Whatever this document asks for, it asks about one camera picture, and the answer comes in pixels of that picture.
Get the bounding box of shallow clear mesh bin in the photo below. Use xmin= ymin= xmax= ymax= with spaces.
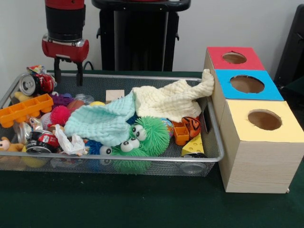
xmin=0 ymin=72 xmax=225 ymax=177

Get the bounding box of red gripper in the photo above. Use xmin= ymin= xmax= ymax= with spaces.
xmin=41 ymin=36 xmax=89 ymax=86

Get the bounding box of cream muslin cloth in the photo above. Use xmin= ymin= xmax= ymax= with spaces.
xmin=131 ymin=69 xmax=215 ymax=123

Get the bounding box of large green spiky ball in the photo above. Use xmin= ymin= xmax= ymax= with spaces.
xmin=131 ymin=115 xmax=171 ymax=156

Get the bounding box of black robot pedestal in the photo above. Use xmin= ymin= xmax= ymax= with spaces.
xmin=96 ymin=7 xmax=180 ymax=72

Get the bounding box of small clear plastic packet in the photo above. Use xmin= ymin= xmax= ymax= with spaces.
xmin=76 ymin=94 xmax=95 ymax=105

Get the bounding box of orange toy block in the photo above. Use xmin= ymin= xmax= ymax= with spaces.
xmin=172 ymin=121 xmax=190 ymax=145

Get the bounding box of orange tiger plush toy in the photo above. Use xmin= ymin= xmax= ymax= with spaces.
xmin=182 ymin=116 xmax=202 ymax=139

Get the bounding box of mint green muslin cloth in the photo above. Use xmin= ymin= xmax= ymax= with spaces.
xmin=64 ymin=93 xmax=137 ymax=148

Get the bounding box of small green spiky ball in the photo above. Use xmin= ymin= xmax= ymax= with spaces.
xmin=111 ymin=139 xmax=148 ymax=174

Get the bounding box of red and black soda can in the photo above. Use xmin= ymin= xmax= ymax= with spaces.
xmin=25 ymin=130 xmax=60 ymax=154

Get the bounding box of pink spiky ball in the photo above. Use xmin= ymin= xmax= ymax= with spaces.
xmin=51 ymin=105 xmax=72 ymax=126

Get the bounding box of small wooden cube block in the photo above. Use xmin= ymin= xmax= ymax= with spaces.
xmin=105 ymin=89 xmax=125 ymax=102

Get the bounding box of orange plastic toy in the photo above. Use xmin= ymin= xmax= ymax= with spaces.
xmin=0 ymin=94 xmax=54 ymax=129

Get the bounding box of wooden box with three holes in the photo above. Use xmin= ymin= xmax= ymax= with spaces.
xmin=203 ymin=46 xmax=304 ymax=194

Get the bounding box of yellow cheese wedge toy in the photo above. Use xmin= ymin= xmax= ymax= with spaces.
xmin=181 ymin=133 xmax=205 ymax=157

